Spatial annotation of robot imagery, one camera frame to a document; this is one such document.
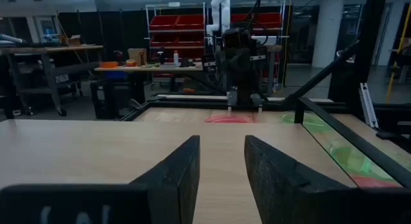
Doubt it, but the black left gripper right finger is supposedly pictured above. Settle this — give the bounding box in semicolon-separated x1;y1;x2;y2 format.
243;135;357;224

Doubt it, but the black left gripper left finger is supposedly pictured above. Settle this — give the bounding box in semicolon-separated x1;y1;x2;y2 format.
129;135;201;224

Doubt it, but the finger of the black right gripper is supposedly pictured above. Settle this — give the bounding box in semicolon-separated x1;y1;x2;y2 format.
235;74;247;106
245;74;258;106

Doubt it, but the pink translucent plastic plate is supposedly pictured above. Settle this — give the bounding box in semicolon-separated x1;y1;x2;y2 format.
351;175;403;189
204;114;255;124

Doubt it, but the green translucent plastic plate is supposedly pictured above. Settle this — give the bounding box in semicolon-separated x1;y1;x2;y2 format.
281;111;326;134
320;133;396;184

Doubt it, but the white round column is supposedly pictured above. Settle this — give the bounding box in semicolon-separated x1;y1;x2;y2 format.
311;0;345;69

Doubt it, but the wooden worktable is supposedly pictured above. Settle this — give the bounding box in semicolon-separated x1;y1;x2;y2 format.
94;64;206;105

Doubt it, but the brown cardboard box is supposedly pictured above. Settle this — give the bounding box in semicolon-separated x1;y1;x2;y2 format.
127;47;148;67

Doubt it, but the silver aluminium extrusion bar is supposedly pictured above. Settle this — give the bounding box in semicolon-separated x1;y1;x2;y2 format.
358;82;380;128

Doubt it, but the blue bin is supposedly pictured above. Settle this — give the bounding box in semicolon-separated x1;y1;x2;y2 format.
103;71;128;80

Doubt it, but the orange bowl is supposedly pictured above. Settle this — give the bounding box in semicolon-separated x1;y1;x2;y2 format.
98;60;119;69

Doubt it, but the small open cardboard box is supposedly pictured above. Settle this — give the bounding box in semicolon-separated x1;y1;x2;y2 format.
58;34;83;47

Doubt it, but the workbench with black legs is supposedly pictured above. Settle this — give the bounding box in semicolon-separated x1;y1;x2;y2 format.
0;44;104;119

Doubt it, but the wooden shelf with black frame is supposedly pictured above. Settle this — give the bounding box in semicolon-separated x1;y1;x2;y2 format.
0;97;411;224

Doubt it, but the yellow strap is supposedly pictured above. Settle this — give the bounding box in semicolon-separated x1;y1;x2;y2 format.
385;2;411;105

